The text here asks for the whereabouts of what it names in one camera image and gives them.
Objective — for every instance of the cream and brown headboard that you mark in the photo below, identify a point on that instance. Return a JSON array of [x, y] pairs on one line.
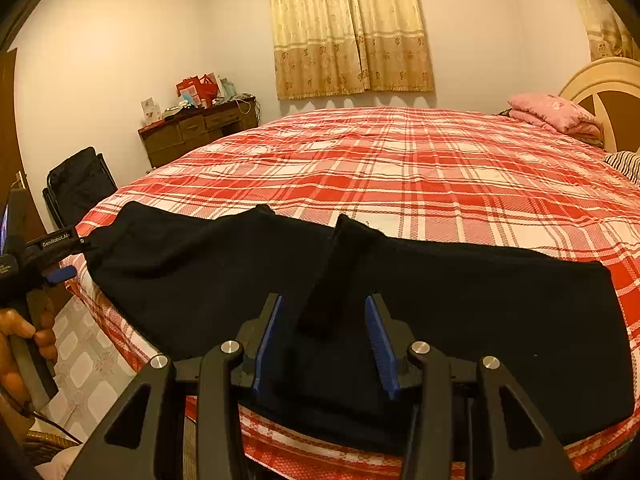
[[620, 100]]

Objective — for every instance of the red gift bag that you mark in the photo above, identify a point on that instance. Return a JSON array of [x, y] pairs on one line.
[[197, 91]]

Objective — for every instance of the red plaid bedspread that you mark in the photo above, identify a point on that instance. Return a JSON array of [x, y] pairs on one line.
[[425, 170]]

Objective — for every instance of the beige patterned curtain beside headboard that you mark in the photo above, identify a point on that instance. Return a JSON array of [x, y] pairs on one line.
[[607, 30]]

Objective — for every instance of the beige patterned window curtain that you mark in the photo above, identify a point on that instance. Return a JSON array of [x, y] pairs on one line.
[[350, 35]]

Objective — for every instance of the brown wooden door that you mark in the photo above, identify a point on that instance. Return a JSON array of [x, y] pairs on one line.
[[15, 125]]

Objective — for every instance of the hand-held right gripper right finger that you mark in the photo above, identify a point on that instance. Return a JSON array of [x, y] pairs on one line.
[[382, 355]]

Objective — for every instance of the white card box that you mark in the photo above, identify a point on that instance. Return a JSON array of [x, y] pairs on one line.
[[151, 111]]

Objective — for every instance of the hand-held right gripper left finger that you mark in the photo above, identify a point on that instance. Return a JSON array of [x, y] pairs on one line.
[[267, 355]]

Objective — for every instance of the person's left hand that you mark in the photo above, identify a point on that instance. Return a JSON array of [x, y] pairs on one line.
[[12, 360]]

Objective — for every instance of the striped pillow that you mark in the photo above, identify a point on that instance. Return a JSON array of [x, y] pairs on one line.
[[625, 165]]

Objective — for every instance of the pale teal gift bag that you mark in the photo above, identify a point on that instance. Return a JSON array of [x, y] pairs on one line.
[[228, 89]]

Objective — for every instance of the black pants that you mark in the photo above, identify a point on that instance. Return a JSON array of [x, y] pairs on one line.
[[200, 270]]

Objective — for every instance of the brown wooden desk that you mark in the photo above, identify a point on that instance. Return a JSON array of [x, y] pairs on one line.
[[185, 132]]

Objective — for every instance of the pink folded quilt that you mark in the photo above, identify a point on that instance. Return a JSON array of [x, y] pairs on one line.
[[550, 110]]

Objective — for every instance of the black folding chair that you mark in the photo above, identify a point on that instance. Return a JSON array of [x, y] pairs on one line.
[[80, 185]]

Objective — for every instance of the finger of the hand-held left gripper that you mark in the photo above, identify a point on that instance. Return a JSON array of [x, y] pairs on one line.
[[85, 245], [61, 275]]

